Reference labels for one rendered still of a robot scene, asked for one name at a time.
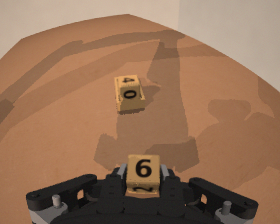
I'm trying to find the tan cube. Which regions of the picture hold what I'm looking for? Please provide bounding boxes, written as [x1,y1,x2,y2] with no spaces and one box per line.
[118,75,140,101]
[126,154,160,194]

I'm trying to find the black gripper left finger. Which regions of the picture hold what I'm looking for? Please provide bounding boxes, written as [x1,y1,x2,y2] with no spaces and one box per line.
[26,163,127,224]

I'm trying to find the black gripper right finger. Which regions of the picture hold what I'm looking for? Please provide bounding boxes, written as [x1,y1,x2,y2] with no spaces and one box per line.
[157,164,259,224]

